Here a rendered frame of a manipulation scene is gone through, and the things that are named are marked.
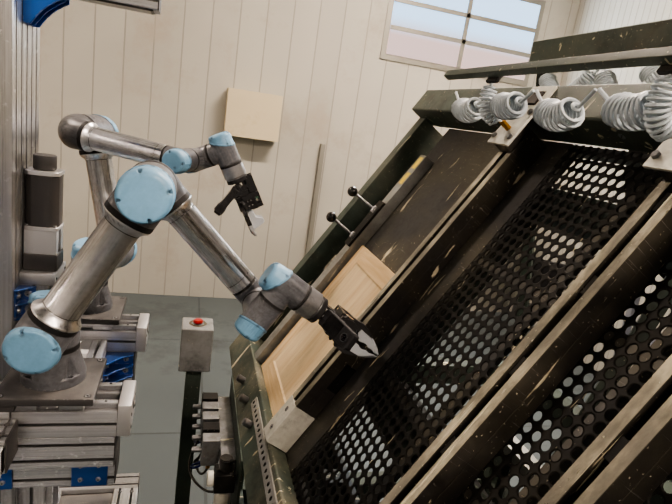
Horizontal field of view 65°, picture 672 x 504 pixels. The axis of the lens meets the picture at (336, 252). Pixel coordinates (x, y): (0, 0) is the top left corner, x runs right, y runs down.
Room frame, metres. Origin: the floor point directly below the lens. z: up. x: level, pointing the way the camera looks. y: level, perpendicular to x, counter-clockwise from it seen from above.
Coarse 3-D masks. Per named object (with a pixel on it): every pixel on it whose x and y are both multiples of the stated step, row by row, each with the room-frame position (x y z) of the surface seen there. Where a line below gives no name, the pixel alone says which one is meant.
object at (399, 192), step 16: (416, 160) 1.95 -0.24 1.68; (416, 176) 1.90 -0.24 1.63; (400, 192) 1.89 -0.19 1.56; (384, 208) 1.87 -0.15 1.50; (368, 240) 1.86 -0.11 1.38; (336, 256) 1.88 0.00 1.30; (352, 256) 1.85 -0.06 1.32; (336, 272) 1.84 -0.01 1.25; (320, 288) 1.82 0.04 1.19; (288, 320) 1.79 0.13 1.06; (272, 336) 1.80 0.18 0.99; (256, 352) 1.81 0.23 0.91
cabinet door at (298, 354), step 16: (368, 256) 1.73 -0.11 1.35; (352, 272) 1.74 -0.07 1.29; (368, 272) 1.64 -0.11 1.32; (384, 272) 1.56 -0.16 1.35; (336, 288) 1.74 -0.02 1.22; (352, 288) 1.65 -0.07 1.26; (368, 288) 1.57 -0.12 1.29; (336, 304) 1.66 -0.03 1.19; (352, 304) 1.58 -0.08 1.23; (368, 304) 1.50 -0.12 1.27; (304, 320) 1.74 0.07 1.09; (288, 336) 1.75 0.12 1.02; (304, 336) 1.66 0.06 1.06; (320, 336) 1.58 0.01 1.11; (272, 352) 1.75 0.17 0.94; (288, 352) 1.67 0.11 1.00; (304, 352) 1.58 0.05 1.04; (320, 352) 1.51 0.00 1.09; (272, 368) 1.66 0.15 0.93; (288, 368) 1.58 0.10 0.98; (304, 368) 1.51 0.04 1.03; (272, 384) 1.58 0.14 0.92; (288, 384) 1.51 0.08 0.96; (272, 400) 1.50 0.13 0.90
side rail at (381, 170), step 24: (408, 144) 2.14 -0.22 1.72; (432, 144) 2.17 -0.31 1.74; (384, 168) 2.12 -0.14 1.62; (408, 168) 2.15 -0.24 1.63; (360, 192) 2.13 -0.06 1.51; (384, 192) 2.13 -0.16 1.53; (360, 216) 2.10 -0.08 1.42; (336, 240) 2.08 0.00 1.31; (312, 264) 2.06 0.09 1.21; (288, 312) 2.04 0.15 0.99; (264, 336) 2.01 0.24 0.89
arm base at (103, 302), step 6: (102, 288) 1.68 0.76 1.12; (108, 288) 1.72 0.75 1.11; (102, 294) 1.68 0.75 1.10; (108, 294) 1.70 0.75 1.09; (96, 300) 1.65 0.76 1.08; (102, 300) 1.68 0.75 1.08; (108, 300) 1.69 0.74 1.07; (90, 306) 1.64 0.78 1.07; (96, 306) 1.65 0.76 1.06; (102, 306) 1.66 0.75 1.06; (108, 306) 1.69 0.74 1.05; (84, 312) 1.63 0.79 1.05; (90, 312) 1.63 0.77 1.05; (96, 312) 1.64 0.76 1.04; (102, 312) 1.66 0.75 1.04
